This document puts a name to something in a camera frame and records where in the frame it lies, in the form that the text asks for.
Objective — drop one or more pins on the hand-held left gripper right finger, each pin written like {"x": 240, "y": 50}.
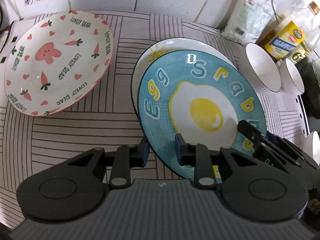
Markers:
{"x": 179, "y": 150}

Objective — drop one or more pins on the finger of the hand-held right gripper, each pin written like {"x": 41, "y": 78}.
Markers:
{"x": 271, "y": 137}
{"x": 252, "y": 132}

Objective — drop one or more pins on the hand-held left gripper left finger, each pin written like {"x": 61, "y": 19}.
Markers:
{"x": 146, "y": 155}

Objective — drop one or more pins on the white bowl dark rim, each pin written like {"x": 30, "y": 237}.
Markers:
{"x": 312, "y": 147}
{"x": 262, "y": 62}
{"x": 292, "y": 76}

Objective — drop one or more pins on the blue fried egg plate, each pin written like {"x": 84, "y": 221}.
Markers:
{"x": 205, "y": 90}

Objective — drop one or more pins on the pink carrot print plate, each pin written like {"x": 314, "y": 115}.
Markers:
{"x": 103, "y": 76}
{"x": 50, "y": 55}

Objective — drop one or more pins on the white sun print plate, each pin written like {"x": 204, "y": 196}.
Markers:
{"x": 160, "y": 47}

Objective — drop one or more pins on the dark cooking pot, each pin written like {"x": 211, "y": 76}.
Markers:
{"x": 312, "y": 80}

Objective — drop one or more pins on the clear bottle yellow cap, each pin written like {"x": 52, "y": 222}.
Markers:
{"x": 300, "y": 57}

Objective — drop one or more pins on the yellow label oil bottle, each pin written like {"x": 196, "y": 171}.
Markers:
{"x": 285, "y": 40}

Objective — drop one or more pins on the white plastic bag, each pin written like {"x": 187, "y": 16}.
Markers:
{"x": 247, "y": 17}

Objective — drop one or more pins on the white box with stickers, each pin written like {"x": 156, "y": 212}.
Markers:
{"x": 42, "y": 2}

